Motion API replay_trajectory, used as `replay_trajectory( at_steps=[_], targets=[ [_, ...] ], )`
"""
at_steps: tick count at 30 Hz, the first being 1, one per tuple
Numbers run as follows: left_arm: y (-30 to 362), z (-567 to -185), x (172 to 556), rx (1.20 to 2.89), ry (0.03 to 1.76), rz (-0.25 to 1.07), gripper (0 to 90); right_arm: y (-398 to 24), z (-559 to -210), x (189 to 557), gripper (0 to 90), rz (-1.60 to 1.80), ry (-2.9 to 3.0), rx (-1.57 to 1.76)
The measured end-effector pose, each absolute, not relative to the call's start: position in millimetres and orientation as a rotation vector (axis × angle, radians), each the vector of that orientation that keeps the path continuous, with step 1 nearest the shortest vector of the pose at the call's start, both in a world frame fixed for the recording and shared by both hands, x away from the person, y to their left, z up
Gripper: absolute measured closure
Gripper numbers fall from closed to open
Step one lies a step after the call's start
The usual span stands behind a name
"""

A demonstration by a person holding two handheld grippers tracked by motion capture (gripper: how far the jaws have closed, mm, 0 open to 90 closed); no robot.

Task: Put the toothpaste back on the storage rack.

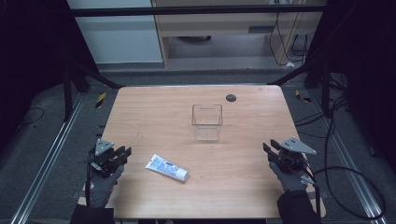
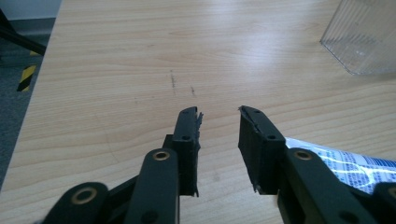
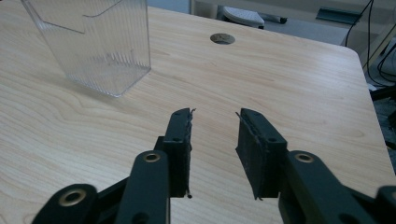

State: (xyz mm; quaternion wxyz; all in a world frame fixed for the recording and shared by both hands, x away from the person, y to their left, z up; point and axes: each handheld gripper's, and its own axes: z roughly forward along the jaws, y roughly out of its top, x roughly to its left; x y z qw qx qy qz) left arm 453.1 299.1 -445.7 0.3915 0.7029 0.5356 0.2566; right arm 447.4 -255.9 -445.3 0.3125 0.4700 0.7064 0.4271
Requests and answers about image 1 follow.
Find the aluminium floor rail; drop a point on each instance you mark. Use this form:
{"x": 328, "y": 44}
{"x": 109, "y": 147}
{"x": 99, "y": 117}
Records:
{"x": 348, "y": 161}
{"x": 46, "y": 161}

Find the person's right hand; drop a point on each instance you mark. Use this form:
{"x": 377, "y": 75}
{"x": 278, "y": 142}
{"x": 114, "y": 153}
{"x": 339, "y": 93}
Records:
{"x": 289, "y": 179}

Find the white cabinet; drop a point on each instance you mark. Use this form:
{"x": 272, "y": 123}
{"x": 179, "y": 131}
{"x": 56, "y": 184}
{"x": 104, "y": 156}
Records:
{"x": 118, "y": 34}

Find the clear plastic container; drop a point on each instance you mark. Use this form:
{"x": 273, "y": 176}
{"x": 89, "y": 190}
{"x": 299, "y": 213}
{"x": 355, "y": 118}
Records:
{"x": 207, "y": 122}

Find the black horizontal bar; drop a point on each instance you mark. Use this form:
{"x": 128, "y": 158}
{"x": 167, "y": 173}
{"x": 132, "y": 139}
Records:
{"x": 196, "y": 11}

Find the dark round table grommet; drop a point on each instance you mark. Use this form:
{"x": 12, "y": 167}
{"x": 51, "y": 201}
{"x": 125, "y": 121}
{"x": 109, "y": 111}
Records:
{"x": 231, "y": 98}

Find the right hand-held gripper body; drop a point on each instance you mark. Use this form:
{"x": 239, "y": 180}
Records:
{"x": 292, "y": 154}

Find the yellow black striped tape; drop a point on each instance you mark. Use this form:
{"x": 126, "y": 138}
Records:
{"x": 100, "y": 100}
{"x": 302, "y": 96}

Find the black metal stand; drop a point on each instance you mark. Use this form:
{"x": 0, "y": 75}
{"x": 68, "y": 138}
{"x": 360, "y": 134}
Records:
{"x": 70, "y": 90}
{"x": 320, "y": 84}

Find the white toothpaste tube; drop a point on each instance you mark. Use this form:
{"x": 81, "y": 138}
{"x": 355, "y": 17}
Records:
{"x": 167, "y": 168}

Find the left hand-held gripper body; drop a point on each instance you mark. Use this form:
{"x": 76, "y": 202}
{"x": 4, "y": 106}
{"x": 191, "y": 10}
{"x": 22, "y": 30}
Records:
{"x": 104, "y": 157}

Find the wooden desk with drawer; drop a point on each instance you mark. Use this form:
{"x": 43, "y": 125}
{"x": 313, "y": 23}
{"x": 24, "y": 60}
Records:
{"x": 224, "y": 31}

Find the person's left hand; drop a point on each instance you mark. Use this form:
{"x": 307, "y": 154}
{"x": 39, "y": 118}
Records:
{"x": 104, "y": 186}

